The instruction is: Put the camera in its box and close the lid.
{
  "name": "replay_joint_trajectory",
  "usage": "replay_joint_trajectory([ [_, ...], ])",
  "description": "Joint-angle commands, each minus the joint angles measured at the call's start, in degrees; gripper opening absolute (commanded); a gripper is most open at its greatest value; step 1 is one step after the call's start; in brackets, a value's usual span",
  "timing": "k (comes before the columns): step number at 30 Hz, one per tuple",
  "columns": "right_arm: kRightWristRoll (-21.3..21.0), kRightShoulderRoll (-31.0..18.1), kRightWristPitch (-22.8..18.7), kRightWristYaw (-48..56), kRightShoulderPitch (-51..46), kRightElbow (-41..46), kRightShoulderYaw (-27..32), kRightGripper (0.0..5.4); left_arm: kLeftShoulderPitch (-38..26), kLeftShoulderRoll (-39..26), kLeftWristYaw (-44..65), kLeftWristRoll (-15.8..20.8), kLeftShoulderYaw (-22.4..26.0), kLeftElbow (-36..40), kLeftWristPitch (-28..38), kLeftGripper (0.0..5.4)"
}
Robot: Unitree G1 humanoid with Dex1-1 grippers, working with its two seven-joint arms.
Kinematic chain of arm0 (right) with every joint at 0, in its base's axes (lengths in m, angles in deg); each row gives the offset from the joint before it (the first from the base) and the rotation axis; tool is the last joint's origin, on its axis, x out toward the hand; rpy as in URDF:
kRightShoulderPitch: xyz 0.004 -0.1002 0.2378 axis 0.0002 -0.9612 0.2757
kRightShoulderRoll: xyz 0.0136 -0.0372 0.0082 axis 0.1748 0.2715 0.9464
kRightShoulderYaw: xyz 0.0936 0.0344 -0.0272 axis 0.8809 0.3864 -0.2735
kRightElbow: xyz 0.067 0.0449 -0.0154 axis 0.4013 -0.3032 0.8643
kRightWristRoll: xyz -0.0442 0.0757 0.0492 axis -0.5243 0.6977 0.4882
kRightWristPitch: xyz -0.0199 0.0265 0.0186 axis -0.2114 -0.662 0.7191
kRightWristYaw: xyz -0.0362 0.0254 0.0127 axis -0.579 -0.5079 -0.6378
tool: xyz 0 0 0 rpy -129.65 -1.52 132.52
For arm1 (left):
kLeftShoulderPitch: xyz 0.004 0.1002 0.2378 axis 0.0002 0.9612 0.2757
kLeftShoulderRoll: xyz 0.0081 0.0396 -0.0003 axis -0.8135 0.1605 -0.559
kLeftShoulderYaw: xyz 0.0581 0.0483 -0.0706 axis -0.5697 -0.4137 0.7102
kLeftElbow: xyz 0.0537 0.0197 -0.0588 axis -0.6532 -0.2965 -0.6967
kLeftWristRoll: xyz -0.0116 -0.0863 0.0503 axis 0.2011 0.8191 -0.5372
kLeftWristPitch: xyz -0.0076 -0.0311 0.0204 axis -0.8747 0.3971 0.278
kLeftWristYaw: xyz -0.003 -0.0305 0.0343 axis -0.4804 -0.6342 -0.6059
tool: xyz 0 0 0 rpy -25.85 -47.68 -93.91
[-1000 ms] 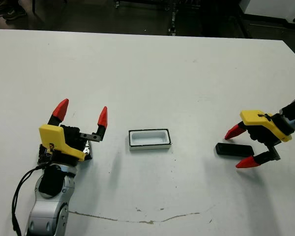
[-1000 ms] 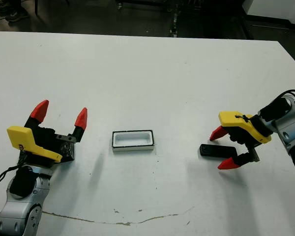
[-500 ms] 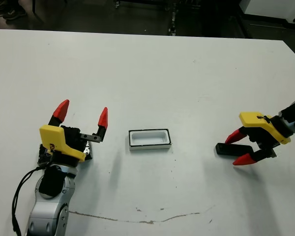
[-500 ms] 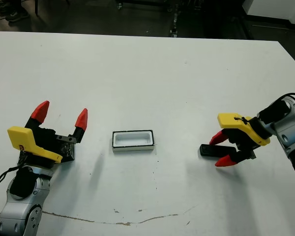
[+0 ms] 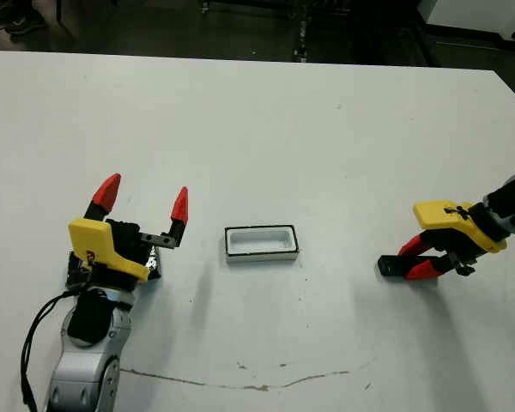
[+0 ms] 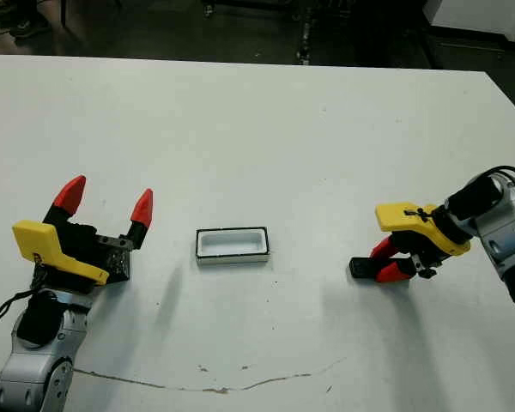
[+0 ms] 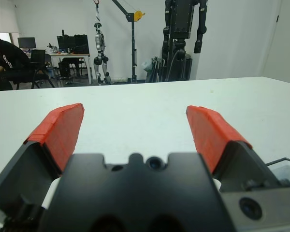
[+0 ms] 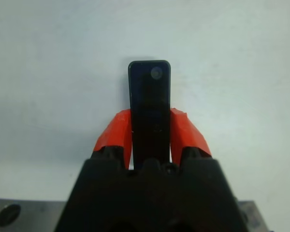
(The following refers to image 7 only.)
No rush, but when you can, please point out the black office chair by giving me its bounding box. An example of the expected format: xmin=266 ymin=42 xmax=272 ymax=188
xmin=15 ymin=49 xmax=56 ymax=89

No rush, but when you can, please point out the large black humanoid robot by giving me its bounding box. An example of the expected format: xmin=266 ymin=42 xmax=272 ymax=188
xmin=161 ymin=0 xmax=209 ymax=82

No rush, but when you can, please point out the black equipment case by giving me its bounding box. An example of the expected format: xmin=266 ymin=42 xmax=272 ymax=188
xmin=73 ymin=34 xmax=90 ymax=55

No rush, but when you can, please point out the strap with red carabiner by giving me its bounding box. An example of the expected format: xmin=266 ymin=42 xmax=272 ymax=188
xmin=94 ymin=0 xmax=102 ymax=22

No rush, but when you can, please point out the silver hanging humanoid robot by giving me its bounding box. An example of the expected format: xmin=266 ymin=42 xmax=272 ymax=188
xmin=93 ymin=22 xmax=113 ymax=86

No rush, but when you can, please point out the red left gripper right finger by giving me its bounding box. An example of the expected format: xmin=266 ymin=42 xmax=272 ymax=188
xmin=185 ymin=105 xmax=290 ymax=193

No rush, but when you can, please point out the white desk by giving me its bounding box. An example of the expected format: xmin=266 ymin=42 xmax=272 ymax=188
xmin=48 ymin=52 xmax=91 ymax=85

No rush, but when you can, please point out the yellow crane winch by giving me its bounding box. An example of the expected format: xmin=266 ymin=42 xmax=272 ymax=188
xmin=134 ymin=10 xmax=146 ymax=23

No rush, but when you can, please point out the black computer monitor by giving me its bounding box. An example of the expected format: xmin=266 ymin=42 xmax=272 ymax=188
xmin=56 ymin=35 xmax=76 ymax=53
xmin=17 ymin=37 xmax=37 ymax=49

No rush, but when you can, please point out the seated person in black hoodie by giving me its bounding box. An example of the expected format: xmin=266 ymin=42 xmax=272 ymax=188
xmin=0 ymin=25 xmax=33 ymax=91

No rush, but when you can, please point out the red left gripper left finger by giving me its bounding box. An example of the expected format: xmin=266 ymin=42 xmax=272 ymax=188
xmin=0 ymin=103 xmax=85 ymax=219

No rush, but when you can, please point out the pale plastic bag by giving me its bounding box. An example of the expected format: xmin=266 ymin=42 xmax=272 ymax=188
xmin=141 ymin=59 xmax=154 ymax=73

